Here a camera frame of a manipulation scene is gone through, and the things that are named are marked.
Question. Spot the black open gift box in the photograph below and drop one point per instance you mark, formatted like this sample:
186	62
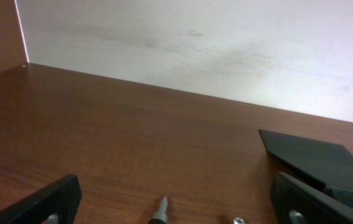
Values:
325	166

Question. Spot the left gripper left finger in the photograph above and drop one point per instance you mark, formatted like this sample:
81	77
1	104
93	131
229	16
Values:
61	198

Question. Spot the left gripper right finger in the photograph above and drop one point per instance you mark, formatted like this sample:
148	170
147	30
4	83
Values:
297	202

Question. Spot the yellow black screwdriver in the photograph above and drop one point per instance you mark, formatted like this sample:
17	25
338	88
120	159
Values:
160	216

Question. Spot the orange socket bit rail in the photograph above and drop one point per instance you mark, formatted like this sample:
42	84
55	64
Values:
238	220

